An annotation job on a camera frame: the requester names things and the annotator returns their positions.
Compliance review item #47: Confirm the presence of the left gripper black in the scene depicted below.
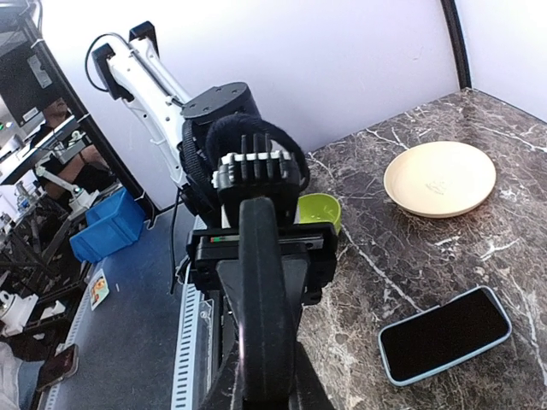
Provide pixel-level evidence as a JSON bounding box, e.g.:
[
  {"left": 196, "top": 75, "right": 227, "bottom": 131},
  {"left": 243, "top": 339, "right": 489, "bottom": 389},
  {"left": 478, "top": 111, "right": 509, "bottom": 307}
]
[{"left": 185, "top": 123, "right": 338, "bottom": 308}]

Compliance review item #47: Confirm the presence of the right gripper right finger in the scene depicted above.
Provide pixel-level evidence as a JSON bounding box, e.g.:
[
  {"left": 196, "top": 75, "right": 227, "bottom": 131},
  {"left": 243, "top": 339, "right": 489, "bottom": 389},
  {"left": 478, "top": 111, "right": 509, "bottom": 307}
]
[{"left": 290, "top": 342, "right": 334, "bottom": 410}]

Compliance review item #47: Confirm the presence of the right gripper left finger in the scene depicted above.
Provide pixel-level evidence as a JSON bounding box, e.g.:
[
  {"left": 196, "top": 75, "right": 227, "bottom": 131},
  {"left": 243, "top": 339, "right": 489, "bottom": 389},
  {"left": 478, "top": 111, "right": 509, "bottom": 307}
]
[{"left": 198, "top": 340, "right": 244, "bottom": 410}]

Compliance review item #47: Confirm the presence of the light blue phone case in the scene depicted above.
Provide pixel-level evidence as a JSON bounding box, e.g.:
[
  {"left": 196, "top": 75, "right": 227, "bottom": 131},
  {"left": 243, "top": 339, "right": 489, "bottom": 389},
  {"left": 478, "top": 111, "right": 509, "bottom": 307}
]
[{"left": 378, "top": 285, "right": 513, "bottom": 388}]

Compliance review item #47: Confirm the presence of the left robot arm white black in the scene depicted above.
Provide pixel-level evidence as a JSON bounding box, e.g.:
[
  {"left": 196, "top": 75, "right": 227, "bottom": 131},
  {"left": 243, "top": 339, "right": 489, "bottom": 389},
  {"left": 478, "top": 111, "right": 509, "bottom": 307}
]
[{"left": 85, "top": 21, "right": 338, "bottom": 305}]

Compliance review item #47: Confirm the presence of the phone on outer desk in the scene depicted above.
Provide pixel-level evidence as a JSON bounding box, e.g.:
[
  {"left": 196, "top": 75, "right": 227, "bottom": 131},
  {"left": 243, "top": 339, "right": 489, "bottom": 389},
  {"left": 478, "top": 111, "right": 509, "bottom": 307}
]
[{"left": 36, "top": 343, "right": 79, "bottom": 392}]

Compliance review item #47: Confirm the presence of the green bowl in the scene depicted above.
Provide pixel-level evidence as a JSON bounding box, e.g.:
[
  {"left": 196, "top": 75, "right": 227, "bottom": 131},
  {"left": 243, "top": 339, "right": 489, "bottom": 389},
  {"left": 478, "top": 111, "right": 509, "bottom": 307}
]
[{"left": 298, "top": 193, "right": 341, "bottom": 234}]

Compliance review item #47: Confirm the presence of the beige round plate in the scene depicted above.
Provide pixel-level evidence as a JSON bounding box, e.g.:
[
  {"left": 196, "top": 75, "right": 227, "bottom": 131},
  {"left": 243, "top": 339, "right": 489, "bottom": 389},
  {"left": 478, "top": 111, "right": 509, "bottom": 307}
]
[{"left": 383, "top": 141, "right": 497, "bottom": 219}]

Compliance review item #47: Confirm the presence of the small picture card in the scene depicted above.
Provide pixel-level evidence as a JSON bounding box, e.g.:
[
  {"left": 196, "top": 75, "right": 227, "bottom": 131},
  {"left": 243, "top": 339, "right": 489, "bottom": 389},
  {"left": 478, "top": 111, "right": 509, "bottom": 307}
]
[{"left": 90, "top": 269, "right": 109, "bottom": 311}]

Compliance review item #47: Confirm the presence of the blue plastic bin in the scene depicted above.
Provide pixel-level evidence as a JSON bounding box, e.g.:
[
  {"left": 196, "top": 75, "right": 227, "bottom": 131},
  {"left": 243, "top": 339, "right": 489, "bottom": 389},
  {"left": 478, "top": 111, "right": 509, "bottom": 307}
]
[{"left": 70, "top": 188, "right": 145, "bottom": 263}]

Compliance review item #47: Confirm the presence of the person in background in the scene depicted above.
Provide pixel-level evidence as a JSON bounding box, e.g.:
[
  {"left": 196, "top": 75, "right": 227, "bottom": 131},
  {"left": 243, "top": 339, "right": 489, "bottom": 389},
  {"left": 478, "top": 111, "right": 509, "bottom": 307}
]
[{"left": 31, "top": 97, "right": 117, "bottom": 193}]

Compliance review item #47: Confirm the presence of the white cable duct strip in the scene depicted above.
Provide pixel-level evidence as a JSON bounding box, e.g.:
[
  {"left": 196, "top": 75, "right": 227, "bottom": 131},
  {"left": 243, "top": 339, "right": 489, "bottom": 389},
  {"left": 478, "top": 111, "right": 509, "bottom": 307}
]
[{"left": 171, "top": 284, "right": 214, "bottom": 410}]

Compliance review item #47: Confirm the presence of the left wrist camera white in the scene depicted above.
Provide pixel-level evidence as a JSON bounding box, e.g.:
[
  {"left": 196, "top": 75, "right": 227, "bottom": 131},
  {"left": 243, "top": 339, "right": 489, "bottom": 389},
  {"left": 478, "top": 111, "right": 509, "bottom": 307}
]
[{"left": 211, "top": 134, "right": 305, "bottom": 190}]

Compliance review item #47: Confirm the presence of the right black frame post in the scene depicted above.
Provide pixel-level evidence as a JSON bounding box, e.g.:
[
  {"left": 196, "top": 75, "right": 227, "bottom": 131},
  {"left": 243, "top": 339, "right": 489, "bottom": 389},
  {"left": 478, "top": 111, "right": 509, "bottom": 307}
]
[{"left": 440, "top": 0, "right": 473, "bottom": 90}]

